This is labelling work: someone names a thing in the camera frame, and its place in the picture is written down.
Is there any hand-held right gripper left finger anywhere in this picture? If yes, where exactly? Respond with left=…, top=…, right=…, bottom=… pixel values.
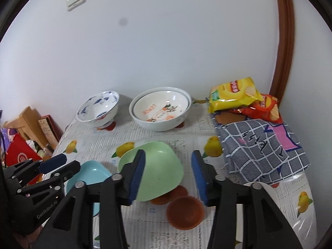
left=32, top=149, right=146, bottom=249

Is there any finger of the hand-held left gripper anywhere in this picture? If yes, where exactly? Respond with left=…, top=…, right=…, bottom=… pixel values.
left=2, top=154, right=67, bottom=186
left=16, top=160, right=81, bottom=198

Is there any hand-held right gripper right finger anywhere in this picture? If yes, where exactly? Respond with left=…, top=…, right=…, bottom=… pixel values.
left=191, top=150, right=304, bottom=249

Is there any light blue plastic bowl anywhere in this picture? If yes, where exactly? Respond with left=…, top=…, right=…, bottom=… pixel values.
left=63, top=160, right=112, bottom=217

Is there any green plate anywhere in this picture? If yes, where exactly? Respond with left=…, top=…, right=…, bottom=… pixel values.
left=117, top=141, right=184, bottom=202

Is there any small brown bowl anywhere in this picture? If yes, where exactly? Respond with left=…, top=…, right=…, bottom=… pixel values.
left=166, top=196, right=204, bottom=230
left=150, top=185, right=188, bottom=205

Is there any patterned red box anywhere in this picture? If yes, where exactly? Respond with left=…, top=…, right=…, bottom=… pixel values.
left=38, top=115, right=63, bottom=148

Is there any red paper bag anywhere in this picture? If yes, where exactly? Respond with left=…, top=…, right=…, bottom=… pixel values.
left=5, top=134, right=44, bottom=168

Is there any mango print tablecloth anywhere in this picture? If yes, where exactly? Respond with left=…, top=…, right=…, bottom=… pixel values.
left=50, top=93, right=318, bottom=249

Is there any large white bowl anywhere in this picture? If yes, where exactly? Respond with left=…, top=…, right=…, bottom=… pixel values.
left=129, top=87, right=192, bottom=132

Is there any grey checked cloth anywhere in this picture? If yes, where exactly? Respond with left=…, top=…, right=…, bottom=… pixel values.
left=215, top=118, right=311, bottom=184

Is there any blue crane pattern bowl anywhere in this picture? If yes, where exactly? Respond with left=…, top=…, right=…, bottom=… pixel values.
left=76, top=91, right=120, bottom=130

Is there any orange print white bowl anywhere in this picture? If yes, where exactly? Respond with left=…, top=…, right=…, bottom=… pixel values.
left=132, top=90, right=189, bottom=122

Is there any yellow chip bag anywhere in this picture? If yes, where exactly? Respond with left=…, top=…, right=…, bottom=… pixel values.
left=209, top=77, right=263, bottom=114

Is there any red chip bag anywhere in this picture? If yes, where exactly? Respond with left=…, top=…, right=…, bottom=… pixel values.
left=231, top=93, right=283, bottom=123

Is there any brown door frame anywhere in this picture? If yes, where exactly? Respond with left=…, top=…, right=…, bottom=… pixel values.
left=270, top=0, right=295, bottom=101

